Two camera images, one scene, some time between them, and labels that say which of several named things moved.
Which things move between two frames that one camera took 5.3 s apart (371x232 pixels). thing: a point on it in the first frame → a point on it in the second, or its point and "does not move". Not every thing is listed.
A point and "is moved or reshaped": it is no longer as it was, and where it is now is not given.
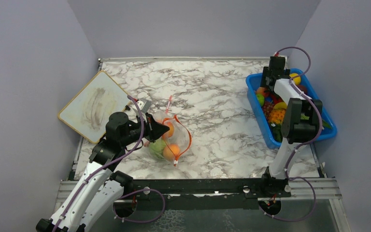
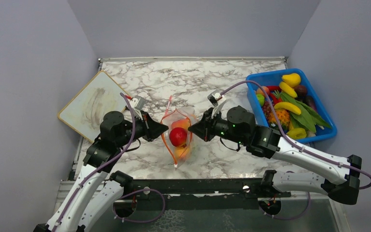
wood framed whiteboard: [88, 110] does not move
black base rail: [205, 194] does not move
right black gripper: [265, 74] → [200, 128]
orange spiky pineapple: [277, 116] does not move
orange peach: [261, 90] does not move
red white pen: [170, 100] does not move
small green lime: [261, 98] does not move
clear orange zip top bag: [174, 142] is moved or reshaped
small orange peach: [171, 131] → [182, 123]
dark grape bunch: [267, 107] does not move
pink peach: [171, 152] → [182, 153]
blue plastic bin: [254, 81] does not move
